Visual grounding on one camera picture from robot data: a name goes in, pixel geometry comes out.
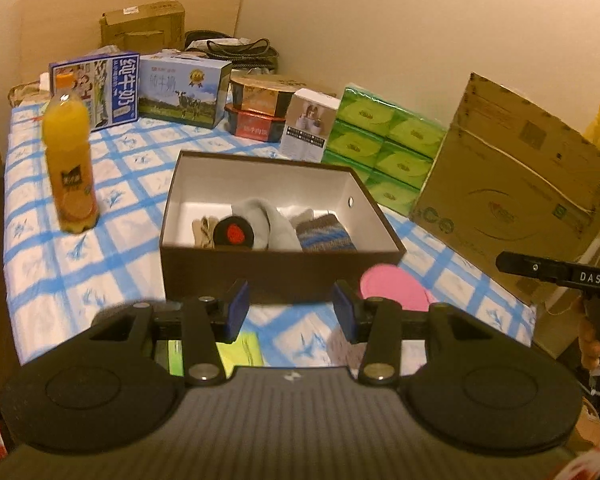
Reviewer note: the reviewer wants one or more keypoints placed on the yellow beige cloth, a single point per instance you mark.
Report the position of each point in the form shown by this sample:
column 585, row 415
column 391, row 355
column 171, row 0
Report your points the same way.
column 205, row 232

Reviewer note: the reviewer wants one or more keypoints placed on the white product box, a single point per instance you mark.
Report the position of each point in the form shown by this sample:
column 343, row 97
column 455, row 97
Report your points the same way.
column 305, row 125

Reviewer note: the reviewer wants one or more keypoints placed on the brown cardboard box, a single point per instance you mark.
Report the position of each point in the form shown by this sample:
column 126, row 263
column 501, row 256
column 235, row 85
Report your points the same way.
column 280, row 275

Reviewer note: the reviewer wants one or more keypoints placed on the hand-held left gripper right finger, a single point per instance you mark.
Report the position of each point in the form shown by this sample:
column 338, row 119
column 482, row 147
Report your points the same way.
column 346, row 310

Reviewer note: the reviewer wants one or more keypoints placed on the light blue milk box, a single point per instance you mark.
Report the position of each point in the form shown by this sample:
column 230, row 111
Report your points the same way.
column 180, row 90

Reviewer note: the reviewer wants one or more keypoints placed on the large flattened cardboard box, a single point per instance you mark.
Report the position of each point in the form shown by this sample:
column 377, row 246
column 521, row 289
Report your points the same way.
column 505, row 185

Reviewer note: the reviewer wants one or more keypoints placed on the blue checked bed sheet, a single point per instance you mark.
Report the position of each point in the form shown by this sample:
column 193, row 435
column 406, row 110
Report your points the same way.
column 130, row 160

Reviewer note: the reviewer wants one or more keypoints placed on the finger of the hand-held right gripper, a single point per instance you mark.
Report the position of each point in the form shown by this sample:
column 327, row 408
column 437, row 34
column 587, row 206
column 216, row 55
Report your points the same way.
column 525, row 264

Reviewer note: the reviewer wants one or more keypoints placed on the orange juice bottle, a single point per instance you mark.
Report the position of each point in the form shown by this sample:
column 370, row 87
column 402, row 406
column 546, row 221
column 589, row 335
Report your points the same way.
column 70, row 160

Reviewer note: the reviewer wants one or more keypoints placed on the pink lidded cup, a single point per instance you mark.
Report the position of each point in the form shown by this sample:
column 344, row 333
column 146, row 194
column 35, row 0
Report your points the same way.
column 390, row 282

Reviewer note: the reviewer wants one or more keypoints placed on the single green tissue pack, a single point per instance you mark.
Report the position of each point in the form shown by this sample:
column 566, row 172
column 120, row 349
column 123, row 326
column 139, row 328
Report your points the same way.
column 240, row 352

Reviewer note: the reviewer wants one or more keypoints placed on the brown shipping carton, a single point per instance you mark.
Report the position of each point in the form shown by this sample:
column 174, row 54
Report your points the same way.
column 140, row 25

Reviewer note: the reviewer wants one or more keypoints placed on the black bag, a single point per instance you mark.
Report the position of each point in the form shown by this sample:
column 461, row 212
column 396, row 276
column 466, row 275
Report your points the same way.
column 240, row 50

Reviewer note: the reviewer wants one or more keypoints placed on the striped knit hat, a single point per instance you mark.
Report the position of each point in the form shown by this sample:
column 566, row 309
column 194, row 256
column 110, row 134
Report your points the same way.
column 325, row 235

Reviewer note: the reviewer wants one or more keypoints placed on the black round red-patched item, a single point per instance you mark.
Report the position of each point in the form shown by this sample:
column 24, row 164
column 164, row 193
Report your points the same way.
column 235, row 232

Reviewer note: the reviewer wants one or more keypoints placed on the stack of green tissue packets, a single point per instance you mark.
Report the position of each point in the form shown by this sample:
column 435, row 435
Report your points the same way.
column 380, row 150

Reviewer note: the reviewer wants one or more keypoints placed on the red gift box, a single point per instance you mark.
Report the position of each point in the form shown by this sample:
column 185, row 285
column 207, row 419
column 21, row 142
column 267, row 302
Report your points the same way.
column 252, row 125

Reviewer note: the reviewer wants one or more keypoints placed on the dark blue milk carton box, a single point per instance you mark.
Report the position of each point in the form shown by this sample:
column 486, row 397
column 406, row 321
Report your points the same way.
column 120, row 90

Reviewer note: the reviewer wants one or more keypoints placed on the person's right hand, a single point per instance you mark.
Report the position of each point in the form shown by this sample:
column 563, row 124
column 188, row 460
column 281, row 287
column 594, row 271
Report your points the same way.
column 585, row 345

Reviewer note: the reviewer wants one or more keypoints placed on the gold gift box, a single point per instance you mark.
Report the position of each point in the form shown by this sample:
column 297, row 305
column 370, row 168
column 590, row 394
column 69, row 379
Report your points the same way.
column 260, row 97

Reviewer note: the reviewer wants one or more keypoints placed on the light grey-green towel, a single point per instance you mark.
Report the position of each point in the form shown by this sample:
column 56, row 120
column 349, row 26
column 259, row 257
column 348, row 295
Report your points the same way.
column 260, row 215

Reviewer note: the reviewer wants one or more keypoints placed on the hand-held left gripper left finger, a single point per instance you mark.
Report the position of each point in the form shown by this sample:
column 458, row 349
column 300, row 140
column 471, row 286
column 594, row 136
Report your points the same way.
column 237, row 310

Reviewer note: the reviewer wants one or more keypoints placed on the wooden headboard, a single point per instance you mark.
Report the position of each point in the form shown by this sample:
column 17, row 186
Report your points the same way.
column 55, row 25

